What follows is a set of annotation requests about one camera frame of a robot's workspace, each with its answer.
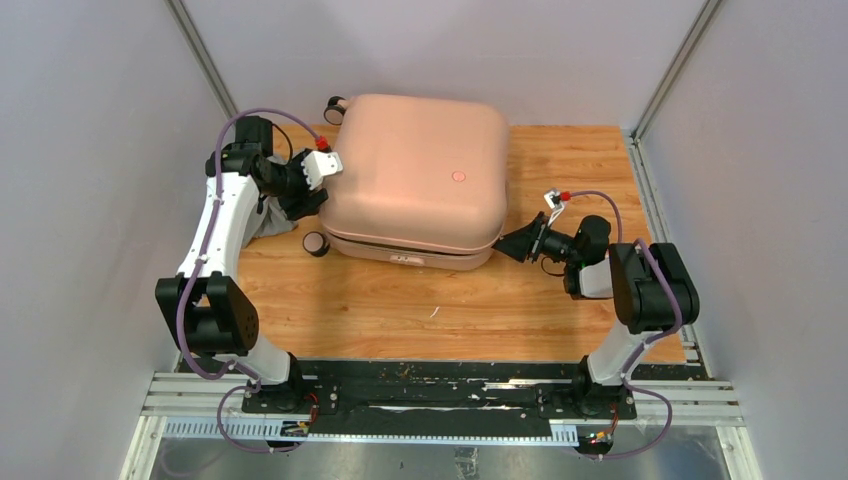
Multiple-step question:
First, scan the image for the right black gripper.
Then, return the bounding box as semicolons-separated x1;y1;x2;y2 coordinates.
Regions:
492;211;582;265

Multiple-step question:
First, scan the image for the pink suitcase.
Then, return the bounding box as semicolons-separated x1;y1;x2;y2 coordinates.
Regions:
318;94;510;271

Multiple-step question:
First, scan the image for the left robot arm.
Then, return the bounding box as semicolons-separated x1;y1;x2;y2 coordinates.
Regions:
154;109;343;413

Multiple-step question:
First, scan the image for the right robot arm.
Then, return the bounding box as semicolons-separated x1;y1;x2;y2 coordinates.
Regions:
494;214;700;418

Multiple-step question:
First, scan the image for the grey cloth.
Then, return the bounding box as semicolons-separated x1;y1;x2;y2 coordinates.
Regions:
241;186;298;248

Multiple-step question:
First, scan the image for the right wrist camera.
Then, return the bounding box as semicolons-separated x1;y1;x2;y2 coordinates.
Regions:
543;188;570;226

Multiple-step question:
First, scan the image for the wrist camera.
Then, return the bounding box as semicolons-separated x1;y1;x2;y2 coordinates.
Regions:
301;150;344;191
543;188;570;226

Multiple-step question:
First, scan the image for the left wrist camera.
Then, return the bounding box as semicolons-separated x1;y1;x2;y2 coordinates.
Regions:
301;150;344;191

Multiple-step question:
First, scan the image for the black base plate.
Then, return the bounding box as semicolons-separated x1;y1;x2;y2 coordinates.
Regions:
241;360;636;438

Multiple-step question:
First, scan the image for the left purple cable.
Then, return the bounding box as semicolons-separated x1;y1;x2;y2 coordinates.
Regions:
173;107;329;455

